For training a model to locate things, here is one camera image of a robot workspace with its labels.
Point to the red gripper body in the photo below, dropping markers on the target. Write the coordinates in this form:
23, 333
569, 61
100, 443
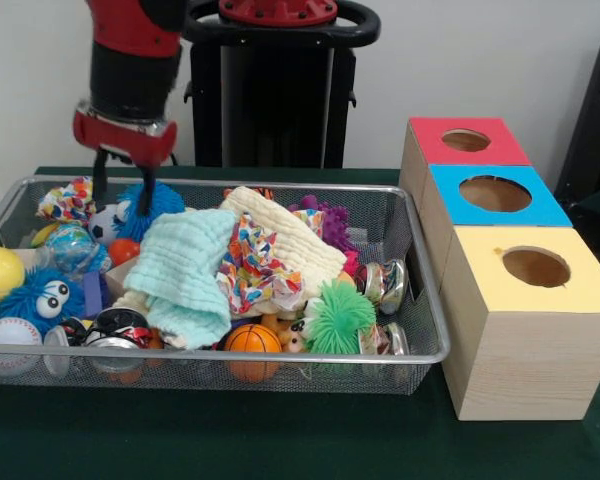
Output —
125, 142

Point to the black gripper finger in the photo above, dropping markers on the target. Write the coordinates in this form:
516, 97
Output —
147, 192
100, 177

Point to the multicolour dotted fabric scrap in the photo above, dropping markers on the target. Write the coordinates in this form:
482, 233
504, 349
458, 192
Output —
65, 202

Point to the mint waffle cloth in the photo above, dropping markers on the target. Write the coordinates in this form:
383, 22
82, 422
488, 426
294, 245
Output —
180, 265

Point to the multicolour patterned fabric bow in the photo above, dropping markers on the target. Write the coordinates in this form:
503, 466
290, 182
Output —
255, 260

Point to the yellow plastic ball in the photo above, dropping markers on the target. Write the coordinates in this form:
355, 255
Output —
0, 275

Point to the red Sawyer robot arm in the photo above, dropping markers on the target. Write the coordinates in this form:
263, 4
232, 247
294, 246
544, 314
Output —
130, 60

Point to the red robot arm base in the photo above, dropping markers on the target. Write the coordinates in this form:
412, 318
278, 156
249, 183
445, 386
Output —
280, 12

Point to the shallow mesh bin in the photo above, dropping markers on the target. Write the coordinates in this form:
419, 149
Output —
330, 375

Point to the wooden box with three holes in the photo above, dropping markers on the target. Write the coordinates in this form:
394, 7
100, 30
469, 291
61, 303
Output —
530, 360

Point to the small blue spiky ball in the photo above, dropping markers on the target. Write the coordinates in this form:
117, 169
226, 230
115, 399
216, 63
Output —
167, 200

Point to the small soccer ball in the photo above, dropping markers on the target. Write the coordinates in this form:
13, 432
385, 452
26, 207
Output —
105, 225

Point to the blue spiky ball with eyes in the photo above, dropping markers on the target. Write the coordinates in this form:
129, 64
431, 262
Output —
20, 300

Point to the cream waffle cloth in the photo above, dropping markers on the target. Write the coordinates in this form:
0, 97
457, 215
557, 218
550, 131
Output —
310, 245

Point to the orange toy basketball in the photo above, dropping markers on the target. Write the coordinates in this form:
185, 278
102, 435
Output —
254, 340

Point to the white toy baseball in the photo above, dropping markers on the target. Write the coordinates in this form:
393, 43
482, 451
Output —
7, 335

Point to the green spiky ball toy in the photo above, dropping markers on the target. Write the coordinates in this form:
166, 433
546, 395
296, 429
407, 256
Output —
342, 317

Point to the dark green tablecloth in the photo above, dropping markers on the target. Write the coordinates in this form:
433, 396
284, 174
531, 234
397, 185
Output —
280, 440

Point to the black upright panel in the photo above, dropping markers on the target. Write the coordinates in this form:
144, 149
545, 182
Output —
595, 125

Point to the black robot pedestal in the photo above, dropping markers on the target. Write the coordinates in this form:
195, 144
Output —
280, 100

